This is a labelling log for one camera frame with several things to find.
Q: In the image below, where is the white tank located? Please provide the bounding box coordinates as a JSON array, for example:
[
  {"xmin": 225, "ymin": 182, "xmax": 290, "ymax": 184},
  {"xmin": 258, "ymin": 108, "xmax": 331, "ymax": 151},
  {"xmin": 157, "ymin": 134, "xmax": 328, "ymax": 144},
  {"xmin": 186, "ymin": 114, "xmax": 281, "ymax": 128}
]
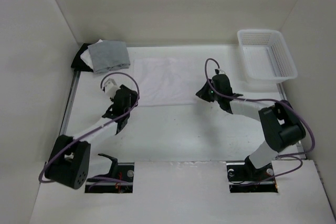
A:
[
  {"xmin": 133, "ymin": 58, "xmax": 200, "ymax": 107},
  {"xmin": 80, "ymin": 39, "xmax": 103, "ymax": 73}
]

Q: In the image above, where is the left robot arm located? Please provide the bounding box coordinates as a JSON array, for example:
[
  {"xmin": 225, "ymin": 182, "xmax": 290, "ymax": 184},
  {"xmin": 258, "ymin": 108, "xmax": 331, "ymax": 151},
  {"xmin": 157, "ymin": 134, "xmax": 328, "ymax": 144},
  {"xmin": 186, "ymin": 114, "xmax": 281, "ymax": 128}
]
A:
[{"xmin": 39, "ymin": 85, "xmax": 140, "ymax": 189}]

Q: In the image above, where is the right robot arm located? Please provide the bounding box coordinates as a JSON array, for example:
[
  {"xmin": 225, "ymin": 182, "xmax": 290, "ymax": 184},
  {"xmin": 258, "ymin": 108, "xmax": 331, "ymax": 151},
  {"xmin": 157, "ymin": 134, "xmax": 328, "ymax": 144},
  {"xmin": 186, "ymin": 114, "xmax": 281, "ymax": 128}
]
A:
[{"xmin": 196, "ymin": 74, "xmax": 306, "ymax": 181}]

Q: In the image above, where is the folded grey tank top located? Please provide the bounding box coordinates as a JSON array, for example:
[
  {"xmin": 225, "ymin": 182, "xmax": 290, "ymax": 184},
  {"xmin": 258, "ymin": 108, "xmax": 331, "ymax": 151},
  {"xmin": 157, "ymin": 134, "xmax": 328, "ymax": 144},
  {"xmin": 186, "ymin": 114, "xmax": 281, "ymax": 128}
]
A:
[{"xmin": 88, "ymin": 40, "xmax": 131, "ymax": 74}]

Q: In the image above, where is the folded white tank top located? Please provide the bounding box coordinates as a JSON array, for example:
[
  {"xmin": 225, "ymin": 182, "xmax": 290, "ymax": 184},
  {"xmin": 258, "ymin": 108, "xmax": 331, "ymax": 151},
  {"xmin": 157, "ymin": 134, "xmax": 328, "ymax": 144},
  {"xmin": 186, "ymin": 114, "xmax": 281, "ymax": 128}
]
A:
[{"xmin": 80, "ymin": 39, "xmax": 103, "ymax": 73}]

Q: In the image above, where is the folded black tank top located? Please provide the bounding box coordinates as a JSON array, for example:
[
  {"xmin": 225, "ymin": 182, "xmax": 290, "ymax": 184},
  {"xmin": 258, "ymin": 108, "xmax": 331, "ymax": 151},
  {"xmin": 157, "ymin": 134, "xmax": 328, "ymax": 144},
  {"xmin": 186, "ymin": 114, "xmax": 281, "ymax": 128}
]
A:
[{"xmin": 71, "ymin": 43, "xmax": 93, "ymax": 72}]

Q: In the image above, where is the white plastic basket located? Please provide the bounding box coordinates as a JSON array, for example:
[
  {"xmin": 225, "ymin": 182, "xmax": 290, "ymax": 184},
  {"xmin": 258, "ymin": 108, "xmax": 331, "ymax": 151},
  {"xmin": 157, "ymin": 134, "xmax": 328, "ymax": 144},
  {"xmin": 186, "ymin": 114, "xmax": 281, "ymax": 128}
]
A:
[{"xmin": 237, "ymin": 29, "xmax": 298, "ymax": 85}]

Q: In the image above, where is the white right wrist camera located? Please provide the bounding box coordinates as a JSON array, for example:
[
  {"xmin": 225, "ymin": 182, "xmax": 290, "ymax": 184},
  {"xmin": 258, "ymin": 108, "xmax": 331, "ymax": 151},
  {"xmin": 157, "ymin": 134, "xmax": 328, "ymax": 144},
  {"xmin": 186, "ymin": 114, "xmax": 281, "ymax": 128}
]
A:
[{"xmin": 214, "ymin": 69, "xmax": 226, "ymax": 75}]

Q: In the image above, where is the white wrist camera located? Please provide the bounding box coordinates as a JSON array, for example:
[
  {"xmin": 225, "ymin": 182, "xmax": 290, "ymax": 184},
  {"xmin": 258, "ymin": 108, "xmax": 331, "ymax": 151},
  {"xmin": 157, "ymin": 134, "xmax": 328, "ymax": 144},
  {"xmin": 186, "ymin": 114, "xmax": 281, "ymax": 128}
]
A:
[
  {"xmin": 214, "ymin": 69, "xmax": 226, "ymax": 75},
  {"xmin": 102, "ymin": 78, "xmax": 119, "ymax": 98}
]

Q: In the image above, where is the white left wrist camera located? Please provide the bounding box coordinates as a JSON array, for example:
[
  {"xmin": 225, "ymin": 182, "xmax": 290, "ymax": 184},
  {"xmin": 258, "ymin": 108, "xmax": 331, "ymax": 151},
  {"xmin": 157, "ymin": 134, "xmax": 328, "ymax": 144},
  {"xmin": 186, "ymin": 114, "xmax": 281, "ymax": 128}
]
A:
[{"xmin": 102, "ymin": 78, "xmax": 119, "ymax": 98}]

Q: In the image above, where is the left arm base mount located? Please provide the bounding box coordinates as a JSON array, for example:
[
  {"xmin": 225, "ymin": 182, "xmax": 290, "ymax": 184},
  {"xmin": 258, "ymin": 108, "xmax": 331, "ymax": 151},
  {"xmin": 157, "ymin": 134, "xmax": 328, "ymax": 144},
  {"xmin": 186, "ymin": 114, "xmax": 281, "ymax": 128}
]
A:
[{"xmin": 85, "ymin": 154, "xmax": 135, "ymax": 194}]

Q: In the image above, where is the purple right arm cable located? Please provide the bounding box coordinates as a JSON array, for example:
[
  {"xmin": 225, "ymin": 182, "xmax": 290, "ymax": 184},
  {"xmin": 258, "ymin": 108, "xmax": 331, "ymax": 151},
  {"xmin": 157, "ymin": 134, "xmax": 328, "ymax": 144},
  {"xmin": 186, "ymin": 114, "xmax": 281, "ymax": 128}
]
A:
[{"xmin": 204, "ymin": 58, "xmax": 316, "ymax": 187}]

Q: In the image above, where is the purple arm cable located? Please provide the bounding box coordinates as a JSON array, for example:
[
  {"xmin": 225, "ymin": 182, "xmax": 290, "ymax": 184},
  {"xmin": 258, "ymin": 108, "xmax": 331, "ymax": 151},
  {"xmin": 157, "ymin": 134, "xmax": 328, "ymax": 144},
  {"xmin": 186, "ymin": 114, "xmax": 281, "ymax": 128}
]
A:
[
  {"xmin": 38, "ymin": 73, "xmax": 140, "ymax": 184},
  {"xmin": 204, "ymin": 58, "xmax": 316, "ymax": 187}
]

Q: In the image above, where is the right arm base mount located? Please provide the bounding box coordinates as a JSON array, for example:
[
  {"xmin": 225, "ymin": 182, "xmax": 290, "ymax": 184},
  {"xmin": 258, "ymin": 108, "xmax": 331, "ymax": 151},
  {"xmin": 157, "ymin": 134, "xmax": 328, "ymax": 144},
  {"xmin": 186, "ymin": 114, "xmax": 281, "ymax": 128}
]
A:
[{"xmin": 226, "ymin": 162, "xmax": 278, "ymax": 193}]

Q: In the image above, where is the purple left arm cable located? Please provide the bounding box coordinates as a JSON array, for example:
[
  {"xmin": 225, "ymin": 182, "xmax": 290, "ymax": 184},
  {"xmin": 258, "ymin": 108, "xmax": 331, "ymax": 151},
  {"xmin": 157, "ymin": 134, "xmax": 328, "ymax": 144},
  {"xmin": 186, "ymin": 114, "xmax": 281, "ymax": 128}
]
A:
[{"xmin": 38, "ymin": 73, "xmax": 140, "ymax": 184}]

